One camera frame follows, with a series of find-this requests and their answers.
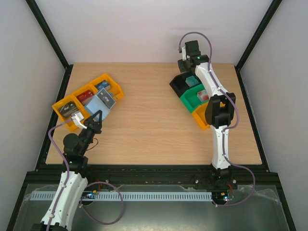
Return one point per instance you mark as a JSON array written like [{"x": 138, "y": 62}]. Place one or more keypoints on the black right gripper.
[{"x": 182, "y": 65}]

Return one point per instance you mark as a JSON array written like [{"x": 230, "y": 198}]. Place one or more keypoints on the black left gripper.
[{"x": 92, "y": 124}]

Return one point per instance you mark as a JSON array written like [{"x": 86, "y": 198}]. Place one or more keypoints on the blue card holder wallet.
[{"x": 96, "y": 104}]

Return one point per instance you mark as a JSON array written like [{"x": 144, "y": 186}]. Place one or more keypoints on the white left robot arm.
[{"x": 73, "y": 181}]

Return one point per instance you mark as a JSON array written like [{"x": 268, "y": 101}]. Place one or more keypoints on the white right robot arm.
[{"x": 219, "y": 111}]

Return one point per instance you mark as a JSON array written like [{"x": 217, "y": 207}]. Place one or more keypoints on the teal cards in black bin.
[{"x": 192, "y": 81}]

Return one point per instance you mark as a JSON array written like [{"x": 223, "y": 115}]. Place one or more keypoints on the red cards stack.
[{"x": 85, "y": 97}]

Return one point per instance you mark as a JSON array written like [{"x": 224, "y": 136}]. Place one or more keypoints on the black VIP cards stack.
[{"x": 67, "y": 110}]

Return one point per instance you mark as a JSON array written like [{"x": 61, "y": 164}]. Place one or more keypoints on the red white april cards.
[{"x": 203, "y": 96}]

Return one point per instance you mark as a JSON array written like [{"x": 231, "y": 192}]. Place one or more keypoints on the blue cards stack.
[{"x": 104, "y": 84}]

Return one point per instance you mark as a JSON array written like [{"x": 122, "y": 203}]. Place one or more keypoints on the black storage bin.
[{"x": 179, "y": 85}]

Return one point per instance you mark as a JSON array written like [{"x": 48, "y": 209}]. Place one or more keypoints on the orange triple bin left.
[{"x": 115, "y": 91}]

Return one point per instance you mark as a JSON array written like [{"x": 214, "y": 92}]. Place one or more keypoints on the green storage bin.
[{"x": 190, "y": 99}]

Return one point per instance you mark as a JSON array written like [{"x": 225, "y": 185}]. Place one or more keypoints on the orange storage bin right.
[{"x": 199, "y": 115}]

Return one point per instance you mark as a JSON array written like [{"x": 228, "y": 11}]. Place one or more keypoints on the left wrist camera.
[{"x": 77, "y": 117}]

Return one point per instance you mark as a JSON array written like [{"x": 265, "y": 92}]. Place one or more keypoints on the white slotted cable duct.
[{"x": 150, "y": 196}]

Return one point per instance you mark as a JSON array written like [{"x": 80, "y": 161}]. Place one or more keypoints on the black frame post right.
[{"x": 273, "y": 7}]

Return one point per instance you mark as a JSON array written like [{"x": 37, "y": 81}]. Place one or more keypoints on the black frame post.
[
  {"x": 47, "y": 32},
  {"x": 273, "y": 7}
]

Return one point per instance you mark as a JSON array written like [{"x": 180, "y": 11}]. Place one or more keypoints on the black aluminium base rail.
[{"x": 200, "y": 176}]

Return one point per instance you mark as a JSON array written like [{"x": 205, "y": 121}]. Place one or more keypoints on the black frame post left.
[{"x": 47, "y": 32}]

